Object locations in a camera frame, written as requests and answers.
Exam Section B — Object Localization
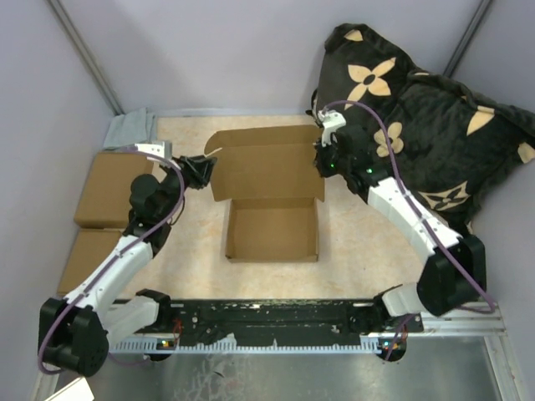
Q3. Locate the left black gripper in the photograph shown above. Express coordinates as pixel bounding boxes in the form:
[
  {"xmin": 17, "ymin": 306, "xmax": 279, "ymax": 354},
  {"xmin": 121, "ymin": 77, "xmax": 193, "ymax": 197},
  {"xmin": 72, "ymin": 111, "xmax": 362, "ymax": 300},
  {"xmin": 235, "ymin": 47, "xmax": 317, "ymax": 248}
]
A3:
[{"xmin": 158, "ymin": 155, "xmax": 217, "ymax": 221}]

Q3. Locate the brown cardboard box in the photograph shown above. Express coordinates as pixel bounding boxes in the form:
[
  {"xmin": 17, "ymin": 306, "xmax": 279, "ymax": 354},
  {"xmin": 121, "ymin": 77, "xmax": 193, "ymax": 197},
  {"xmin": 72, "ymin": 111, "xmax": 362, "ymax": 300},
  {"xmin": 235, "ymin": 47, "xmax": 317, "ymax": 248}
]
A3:
[{"xmin": 204, "ymin": 125, "xmax": 325, "ymax": 262}]

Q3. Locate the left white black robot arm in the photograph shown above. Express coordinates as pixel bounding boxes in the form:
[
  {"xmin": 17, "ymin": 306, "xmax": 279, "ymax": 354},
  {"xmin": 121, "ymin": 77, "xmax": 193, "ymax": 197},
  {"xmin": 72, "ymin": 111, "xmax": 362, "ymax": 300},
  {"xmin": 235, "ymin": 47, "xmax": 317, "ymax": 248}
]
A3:
[{"xmin": 37, "ymin": 154, "xmax": 217, "ymax": 377}]

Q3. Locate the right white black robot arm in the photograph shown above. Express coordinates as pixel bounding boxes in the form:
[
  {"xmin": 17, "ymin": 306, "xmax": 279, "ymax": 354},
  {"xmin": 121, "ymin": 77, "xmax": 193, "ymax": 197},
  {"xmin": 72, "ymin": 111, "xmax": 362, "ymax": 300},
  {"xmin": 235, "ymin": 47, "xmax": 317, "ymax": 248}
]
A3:
[{"xmin": 314, "ymin": 128, "xmax": 487, "ymax": 332}]

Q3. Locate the upper folded cardboard box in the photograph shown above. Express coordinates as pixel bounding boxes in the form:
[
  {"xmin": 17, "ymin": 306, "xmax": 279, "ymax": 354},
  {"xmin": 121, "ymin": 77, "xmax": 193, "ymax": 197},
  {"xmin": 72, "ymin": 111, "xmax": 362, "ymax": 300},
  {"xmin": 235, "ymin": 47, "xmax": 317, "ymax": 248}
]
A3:
[{"xmin": 74, "ymin": 152, "xmax": 153, "ymax": 229}]

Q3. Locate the folded cardboard box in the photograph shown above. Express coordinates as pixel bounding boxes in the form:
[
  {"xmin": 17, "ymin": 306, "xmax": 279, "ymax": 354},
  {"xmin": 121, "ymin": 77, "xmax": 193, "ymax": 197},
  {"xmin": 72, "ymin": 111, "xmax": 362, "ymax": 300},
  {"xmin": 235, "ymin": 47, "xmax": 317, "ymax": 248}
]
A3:
[
  {"xmin": 57, "ymin": 229, "xmax": 121, "ymax": 297},
  {"xmin": 74, "ymin": 152, "xmax": 153, "ymax": 229}
]

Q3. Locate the lower folded cardboard box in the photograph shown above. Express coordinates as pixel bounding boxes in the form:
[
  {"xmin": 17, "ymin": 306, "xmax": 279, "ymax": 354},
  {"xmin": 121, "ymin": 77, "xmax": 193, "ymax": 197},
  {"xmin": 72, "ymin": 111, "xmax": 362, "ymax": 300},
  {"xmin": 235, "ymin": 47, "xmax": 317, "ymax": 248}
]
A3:
[{"xmin": 57, "ymin": 229, "xmax": 121, "ymax": 297}]

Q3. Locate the grey folded cloth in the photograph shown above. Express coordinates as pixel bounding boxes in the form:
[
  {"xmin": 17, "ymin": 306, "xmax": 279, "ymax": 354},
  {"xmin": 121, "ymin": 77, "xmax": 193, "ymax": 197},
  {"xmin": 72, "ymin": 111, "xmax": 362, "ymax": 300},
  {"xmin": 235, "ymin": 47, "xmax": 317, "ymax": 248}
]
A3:
[{"xmin": 103, "ymin": 108, "xmax": 156, "ymax": 150}]

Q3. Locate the black floral plush cushion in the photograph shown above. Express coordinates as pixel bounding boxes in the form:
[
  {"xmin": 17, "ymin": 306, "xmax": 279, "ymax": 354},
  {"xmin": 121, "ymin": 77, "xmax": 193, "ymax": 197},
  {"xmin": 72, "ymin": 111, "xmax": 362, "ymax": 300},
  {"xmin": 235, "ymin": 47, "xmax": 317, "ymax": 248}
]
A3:
[{"xmin": 310, "ymin": 23, "xmax": 534, "ymax": 234}]

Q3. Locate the white object at bottom corner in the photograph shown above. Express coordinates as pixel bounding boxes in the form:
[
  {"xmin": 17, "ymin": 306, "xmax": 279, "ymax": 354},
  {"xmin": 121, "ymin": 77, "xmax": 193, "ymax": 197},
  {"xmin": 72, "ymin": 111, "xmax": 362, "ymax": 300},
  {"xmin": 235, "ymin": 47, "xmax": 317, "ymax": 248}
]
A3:
[{"xmin": 45, "ymin": 378, "xmax": 95, "ymax": 401}]

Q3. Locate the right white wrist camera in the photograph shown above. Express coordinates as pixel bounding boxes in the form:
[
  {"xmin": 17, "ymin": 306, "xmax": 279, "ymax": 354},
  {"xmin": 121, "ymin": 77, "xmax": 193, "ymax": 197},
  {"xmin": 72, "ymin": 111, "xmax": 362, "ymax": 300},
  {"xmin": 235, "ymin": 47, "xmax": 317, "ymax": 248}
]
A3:
[{"xmin": 318, "ymin": 110, "xmax": 346, "ymax": 147}]

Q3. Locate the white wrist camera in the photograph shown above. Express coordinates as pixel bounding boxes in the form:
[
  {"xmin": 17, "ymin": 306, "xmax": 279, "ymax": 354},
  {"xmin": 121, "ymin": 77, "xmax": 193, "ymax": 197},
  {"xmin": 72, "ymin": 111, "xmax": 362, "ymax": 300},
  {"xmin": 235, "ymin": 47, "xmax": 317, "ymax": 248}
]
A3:
[
  {"xmin": 135, "ymin": 140, "xmax": 172, "ymax": 160},
  {"xmin": 318, "ymin": 110, "xmax": 346, "ymax": 147}
]

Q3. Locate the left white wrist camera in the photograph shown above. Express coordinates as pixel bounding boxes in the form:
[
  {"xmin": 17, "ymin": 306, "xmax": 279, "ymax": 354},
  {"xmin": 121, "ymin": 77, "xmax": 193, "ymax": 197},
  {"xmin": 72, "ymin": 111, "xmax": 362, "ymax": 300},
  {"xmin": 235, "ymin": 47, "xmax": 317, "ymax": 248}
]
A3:
[{"xmin": 135, "ymin": 140, "xmax": 172, "ymax": 160}]

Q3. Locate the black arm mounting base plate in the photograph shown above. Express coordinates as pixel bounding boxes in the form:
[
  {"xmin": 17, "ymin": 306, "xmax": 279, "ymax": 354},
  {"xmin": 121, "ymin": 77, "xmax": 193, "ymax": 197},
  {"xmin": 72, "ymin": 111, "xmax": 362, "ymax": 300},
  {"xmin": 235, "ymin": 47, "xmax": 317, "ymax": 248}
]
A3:
[{"xmin": 137, "ymin": 298, "xmax": 423, "ymax": 347}]

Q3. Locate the aluminium frame rail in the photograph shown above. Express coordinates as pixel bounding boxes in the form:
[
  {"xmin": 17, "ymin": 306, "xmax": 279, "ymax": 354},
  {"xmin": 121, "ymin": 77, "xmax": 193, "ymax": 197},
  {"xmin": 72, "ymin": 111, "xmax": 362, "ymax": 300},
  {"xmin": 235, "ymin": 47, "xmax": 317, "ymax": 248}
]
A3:
[{"xmin": 95, "ymin": 302, "xmax": 507, "ymax": 356}]

